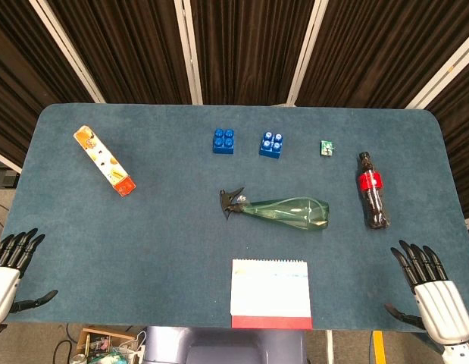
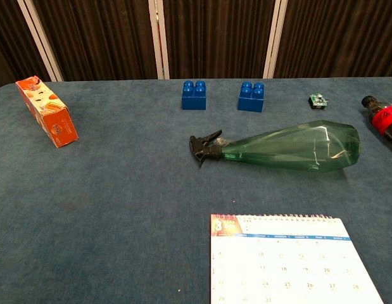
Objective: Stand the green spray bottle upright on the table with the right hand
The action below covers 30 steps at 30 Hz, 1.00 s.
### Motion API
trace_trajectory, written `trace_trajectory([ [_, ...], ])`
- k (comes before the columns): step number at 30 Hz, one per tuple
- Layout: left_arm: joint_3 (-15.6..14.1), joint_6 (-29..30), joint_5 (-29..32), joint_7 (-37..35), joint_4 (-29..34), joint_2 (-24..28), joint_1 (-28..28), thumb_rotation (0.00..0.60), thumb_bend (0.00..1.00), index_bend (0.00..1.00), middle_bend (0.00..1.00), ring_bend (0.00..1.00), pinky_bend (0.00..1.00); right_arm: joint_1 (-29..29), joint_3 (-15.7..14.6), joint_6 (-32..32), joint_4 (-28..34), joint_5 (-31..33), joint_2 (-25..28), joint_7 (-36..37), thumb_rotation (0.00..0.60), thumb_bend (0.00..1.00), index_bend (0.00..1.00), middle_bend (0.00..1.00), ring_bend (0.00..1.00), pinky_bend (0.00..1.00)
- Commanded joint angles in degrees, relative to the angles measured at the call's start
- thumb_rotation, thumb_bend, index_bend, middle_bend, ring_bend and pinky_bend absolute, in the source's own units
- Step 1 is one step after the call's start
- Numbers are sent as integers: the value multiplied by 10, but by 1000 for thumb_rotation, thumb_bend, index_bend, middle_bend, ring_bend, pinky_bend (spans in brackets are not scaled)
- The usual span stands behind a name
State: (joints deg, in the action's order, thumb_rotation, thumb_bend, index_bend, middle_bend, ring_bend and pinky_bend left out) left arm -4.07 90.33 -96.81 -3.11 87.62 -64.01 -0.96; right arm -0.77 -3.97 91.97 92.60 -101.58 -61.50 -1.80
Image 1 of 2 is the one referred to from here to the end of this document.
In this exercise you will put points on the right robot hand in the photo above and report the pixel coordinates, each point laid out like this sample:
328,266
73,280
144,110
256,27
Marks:
438,303

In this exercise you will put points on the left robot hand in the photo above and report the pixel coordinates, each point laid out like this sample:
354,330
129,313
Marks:
3,278

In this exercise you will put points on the green transparent spray bottle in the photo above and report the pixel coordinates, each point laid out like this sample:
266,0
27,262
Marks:
283,211

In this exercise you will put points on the cola bottle with red label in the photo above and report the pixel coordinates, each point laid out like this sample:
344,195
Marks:
372,191

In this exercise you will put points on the yellow floor tape strip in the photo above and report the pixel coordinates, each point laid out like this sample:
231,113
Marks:
379,347

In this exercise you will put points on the cardboard box with clutter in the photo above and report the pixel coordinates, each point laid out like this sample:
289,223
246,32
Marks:
105,347

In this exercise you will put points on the orange snack carton box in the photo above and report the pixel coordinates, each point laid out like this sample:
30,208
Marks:
104,161

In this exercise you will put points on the white red desk calendar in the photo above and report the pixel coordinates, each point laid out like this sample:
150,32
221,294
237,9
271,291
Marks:
271,294

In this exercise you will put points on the blue felt table cloth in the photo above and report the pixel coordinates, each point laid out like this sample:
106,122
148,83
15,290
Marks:
181,212

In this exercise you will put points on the small green white package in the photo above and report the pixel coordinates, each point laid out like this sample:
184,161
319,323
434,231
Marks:
326,148

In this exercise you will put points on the grey robot torso base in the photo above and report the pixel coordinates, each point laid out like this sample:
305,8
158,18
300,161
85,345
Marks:
222,347

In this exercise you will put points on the blue building block white print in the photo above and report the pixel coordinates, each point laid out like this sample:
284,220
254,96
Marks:
271,144

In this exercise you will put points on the plain blue building block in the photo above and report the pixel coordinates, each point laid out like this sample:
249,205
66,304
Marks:
223,142

